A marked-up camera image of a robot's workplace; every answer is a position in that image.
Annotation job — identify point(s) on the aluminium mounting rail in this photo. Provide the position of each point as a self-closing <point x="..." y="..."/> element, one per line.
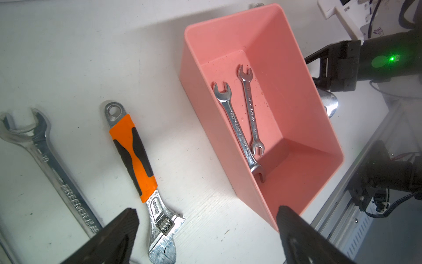
<point x="396" y="239"/>

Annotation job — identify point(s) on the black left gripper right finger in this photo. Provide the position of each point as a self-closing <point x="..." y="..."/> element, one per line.
<point x="302" y="244"/>

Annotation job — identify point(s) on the orange handled adjustable wrench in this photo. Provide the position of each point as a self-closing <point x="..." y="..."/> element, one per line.
<point x="165" y="223"/>

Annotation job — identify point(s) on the pink plastic storage box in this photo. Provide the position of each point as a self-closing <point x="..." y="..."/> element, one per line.
<point x="302" y="151"/>

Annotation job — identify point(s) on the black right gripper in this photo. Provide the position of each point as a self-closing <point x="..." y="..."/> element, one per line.
<point x="338" y="67"/>

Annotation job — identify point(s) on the small double open wrench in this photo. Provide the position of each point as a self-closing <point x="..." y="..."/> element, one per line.
<point x="257" y="146"/>

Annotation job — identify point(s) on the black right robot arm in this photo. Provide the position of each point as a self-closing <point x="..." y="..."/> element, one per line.
<point x="368" y="56"/>

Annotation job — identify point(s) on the silver open end wrench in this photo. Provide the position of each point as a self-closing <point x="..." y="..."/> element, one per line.
<point x="224" y="98"/>

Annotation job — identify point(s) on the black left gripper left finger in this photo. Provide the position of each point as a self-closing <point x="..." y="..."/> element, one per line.
<point x="112" y="245"/>

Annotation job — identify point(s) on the silver combination wrench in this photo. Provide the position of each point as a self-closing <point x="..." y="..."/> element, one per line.
<point x="34" y="139"/>

